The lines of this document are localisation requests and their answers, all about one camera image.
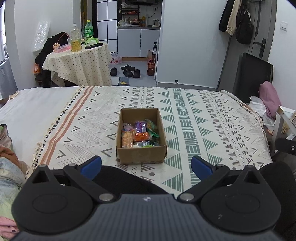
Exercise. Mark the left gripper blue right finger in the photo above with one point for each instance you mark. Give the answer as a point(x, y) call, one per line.
point(211, 177)

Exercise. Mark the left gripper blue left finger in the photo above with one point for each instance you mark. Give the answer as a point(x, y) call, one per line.
point(81, 176)

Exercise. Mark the brown cardboard box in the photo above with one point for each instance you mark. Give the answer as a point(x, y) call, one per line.
point(145, 155)

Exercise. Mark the green snack packet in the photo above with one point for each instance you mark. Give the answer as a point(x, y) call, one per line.
point(152, 129)

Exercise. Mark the orange snack packet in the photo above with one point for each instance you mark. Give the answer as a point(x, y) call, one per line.
point(140, 137)

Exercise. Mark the purple snack packet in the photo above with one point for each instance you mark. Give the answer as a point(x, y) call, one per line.
point(141, 126)

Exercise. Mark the orange cracker packet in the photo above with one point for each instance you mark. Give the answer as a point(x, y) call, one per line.
point(127, 139)

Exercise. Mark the patterned bed blanket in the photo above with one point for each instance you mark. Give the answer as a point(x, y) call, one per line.
point(60, 126)

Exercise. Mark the single black slipper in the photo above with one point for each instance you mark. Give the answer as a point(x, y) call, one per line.
point(113, 72)

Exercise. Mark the table with dotted cloth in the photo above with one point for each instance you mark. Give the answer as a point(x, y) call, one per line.
point(88, 67)

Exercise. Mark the black slippers pile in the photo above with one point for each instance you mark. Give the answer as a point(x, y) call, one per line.
point(130, 71)

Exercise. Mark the pink plastic bag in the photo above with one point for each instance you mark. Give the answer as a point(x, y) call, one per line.
point(115, 58)

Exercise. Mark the red oil bottle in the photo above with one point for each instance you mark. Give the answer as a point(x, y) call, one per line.
point(150, 67)

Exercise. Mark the yellow oil bottle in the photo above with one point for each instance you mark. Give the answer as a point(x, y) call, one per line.
point(75, 39)

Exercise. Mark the white kitchen cabinet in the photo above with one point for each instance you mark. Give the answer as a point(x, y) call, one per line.
point(136, 42)

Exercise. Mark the green soda bottle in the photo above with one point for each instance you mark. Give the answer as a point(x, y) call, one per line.
point(88, 30)

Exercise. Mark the black hanging clothes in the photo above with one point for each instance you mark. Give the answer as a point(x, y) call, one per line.
point(236, 21)

